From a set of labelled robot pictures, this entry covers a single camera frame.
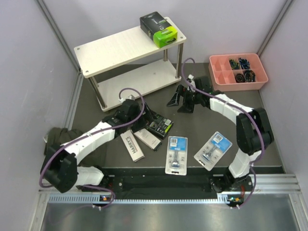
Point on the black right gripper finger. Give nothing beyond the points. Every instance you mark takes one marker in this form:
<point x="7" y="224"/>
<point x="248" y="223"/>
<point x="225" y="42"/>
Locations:
<point x="187" y="105"/>
<point x="175" y="100"/>

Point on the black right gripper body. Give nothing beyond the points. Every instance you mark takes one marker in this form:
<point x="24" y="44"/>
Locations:
<point x="183" y="91"/>

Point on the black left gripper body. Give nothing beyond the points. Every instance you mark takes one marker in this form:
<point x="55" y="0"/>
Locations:
<point x="146" y="120"/>

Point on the black green exfoliating razor box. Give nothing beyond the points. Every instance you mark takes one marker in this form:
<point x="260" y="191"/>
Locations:
<point x="161" y="128"/>

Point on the black green Gillette razor box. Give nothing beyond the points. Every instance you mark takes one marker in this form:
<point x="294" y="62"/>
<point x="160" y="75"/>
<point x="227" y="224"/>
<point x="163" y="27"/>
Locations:
<point x="158" y="29"/>

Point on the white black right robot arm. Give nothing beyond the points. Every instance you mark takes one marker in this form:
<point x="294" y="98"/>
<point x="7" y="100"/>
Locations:
<point x="253" y="129"/>

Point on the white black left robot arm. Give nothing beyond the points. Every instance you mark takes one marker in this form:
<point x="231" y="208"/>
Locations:
<point x="61" y="165"/>

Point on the white two-tier shelf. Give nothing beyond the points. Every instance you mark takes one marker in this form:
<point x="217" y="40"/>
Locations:
<point x="122" y="48"/>

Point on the white H razor box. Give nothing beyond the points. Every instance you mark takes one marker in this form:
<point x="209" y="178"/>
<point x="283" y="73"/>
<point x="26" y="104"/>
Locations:
<point x="148" y="139"/>

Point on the white Harry's razor box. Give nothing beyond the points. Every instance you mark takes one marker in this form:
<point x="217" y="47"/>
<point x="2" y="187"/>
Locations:
<point x="132" y="146"/>

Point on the blue Gillette razor blister pack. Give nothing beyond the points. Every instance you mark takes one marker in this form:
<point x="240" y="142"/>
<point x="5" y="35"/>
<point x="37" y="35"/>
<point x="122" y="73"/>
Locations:
<point x="176" y="158"/>

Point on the pink divided organizer bin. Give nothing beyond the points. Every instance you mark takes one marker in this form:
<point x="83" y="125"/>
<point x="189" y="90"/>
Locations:
<point x="236" y="72"/>

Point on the blue tilted razor blister pack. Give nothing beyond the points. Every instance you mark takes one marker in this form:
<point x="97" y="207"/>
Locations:
<point x="212" y="151"/>

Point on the dark green cloth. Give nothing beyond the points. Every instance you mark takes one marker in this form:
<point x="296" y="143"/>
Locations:
<point x="58" y="136"/>

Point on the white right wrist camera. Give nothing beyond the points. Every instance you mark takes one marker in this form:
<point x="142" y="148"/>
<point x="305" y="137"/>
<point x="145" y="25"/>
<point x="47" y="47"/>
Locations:
<point x="191" y="83"/>

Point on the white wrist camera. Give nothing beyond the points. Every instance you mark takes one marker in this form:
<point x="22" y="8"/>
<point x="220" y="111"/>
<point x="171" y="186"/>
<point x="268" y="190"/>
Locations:
<point x="191" y="83"/>
<point x="130" y="97"/>

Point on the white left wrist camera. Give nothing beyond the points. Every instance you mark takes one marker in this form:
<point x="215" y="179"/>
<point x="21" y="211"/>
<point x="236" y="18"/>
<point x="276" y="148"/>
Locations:
<point x="130" y="97"/>

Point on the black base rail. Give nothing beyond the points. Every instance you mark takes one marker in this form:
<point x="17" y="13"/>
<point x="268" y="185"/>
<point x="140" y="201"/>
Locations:
<point x="132" y="178"/>

